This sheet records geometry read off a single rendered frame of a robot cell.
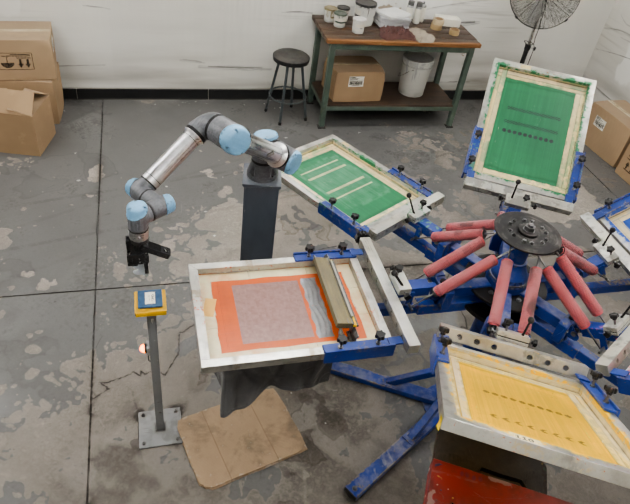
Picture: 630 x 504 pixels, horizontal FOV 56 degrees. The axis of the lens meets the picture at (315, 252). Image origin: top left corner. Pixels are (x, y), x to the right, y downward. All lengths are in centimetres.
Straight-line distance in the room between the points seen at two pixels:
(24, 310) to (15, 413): 74
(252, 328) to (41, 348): 164
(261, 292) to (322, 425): 103
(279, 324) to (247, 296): 21
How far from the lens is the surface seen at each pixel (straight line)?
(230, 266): 272
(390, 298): 261
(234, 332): 249
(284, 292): 267
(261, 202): 293
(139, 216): 228
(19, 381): 369
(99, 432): 340
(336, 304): 250
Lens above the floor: 282
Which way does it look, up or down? 40 degrees down
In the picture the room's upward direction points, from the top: 9 degrees clockwise
